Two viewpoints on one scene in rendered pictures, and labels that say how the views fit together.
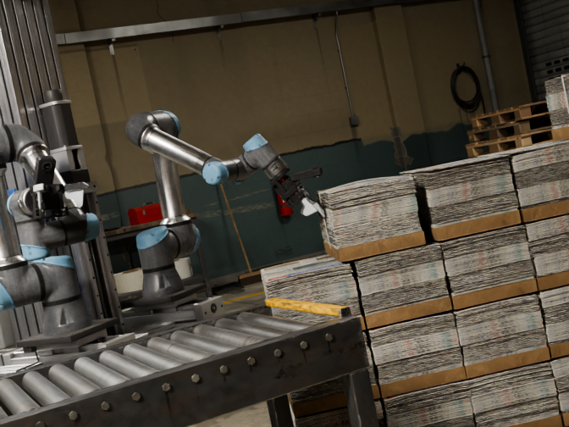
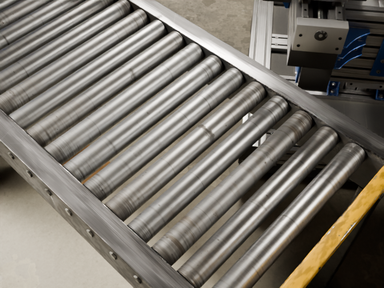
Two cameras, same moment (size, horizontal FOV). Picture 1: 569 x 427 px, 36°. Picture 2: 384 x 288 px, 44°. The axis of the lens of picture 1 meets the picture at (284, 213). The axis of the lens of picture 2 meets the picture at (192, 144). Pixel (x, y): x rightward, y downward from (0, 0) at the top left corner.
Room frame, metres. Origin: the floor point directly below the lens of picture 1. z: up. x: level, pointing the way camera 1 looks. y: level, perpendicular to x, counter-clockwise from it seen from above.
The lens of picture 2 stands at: (1.86, -0.25, 1.58)
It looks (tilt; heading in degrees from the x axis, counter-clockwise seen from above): 53 degrees down; 69
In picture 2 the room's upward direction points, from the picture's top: 1 degrees counter-clockwise
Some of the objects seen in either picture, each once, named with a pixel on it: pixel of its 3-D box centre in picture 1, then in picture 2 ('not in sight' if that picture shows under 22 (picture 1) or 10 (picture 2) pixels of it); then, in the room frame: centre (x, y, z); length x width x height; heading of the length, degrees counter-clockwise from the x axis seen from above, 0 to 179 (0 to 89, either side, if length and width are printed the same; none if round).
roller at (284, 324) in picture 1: (277, 327); (292, 222); (2.19, 0.08, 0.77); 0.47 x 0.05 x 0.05; 25
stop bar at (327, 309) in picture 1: (305, 306); (328, 245); (2.21, 0.00, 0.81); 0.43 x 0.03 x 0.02; 25
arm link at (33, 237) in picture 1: (40, 238); not in sight; (2.35, 0.66, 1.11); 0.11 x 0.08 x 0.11; 125
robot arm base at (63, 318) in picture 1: (64, 313); not in sight; (2.64, 0.72, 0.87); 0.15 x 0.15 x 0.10
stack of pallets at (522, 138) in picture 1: (544, 163); not in sight; (9.37, -2.86, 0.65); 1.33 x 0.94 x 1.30; 119
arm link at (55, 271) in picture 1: (54, 276); not in sight; (2.63, 0.72, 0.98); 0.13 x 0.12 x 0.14; 125
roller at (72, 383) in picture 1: (76, 385); (111, 86); (1.97, 0.55, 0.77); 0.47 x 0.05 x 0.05; 25
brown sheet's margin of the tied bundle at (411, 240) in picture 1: (377, 244); not in sight; (2.85, -0.28, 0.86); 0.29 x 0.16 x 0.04; 94
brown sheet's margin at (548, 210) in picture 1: (544, 205); not in sight; (3.01, -0.89, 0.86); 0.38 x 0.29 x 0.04; 4
